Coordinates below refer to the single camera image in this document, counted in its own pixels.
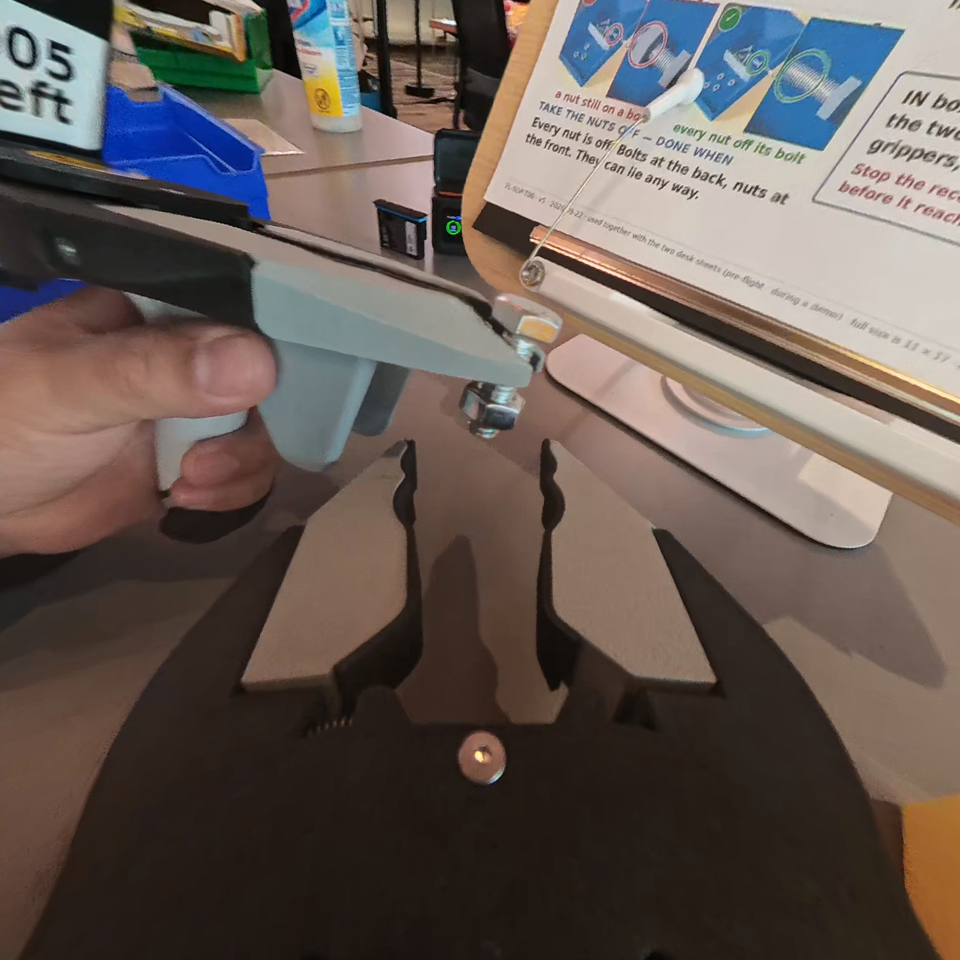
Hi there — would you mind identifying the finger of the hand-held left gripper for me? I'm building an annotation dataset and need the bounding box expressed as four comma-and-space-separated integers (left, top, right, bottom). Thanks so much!
358, 366, 412, 438
249, 225, 545, 474

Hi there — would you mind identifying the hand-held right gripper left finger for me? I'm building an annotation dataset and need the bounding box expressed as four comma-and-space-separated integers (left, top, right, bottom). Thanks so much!
240, 439, 426, 710

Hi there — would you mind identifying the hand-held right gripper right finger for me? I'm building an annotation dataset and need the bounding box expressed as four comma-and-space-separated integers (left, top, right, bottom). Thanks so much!
535, 439, 719, 714

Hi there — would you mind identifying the blue plastic bin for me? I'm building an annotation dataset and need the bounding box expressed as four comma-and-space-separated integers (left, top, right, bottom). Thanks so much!
0, 82, 271, 324

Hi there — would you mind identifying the steel hex nut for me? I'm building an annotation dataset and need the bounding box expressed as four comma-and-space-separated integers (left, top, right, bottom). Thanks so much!
459, 381, 526, 436

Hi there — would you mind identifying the steel hex bolt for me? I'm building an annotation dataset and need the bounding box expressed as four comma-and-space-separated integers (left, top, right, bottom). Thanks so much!
468, 294, 564, 441

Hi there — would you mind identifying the yellow plastic bin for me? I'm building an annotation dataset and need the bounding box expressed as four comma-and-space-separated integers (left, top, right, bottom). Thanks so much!
900, 795, 960, 960

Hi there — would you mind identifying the person's left hand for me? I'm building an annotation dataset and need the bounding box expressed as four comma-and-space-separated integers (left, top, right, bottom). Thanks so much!
0, 287, 280, 556

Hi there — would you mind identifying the black battery charger case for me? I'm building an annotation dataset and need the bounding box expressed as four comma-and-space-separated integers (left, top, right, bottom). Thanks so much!
431, 127, 481, 258

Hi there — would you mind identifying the green plastic bin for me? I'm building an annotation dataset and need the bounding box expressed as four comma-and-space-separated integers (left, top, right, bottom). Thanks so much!
123, 7, 275, 95

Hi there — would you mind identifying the wooden document stand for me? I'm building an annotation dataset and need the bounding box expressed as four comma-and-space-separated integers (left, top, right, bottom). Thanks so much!
461, 0, 960, 550

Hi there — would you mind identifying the white wipes canister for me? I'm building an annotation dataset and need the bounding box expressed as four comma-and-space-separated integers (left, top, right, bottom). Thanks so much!
288, 0, 363, 135

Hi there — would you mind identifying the black stand pole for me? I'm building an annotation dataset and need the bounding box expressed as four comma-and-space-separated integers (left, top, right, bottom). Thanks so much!
373, 0, 397, 120

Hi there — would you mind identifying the printed instruction sheet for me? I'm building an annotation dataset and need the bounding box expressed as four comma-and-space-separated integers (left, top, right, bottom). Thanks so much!
483, 0, 960, 391

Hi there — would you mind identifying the black camera battery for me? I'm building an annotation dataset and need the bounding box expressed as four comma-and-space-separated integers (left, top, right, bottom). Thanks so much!
372, 198, 430, 261

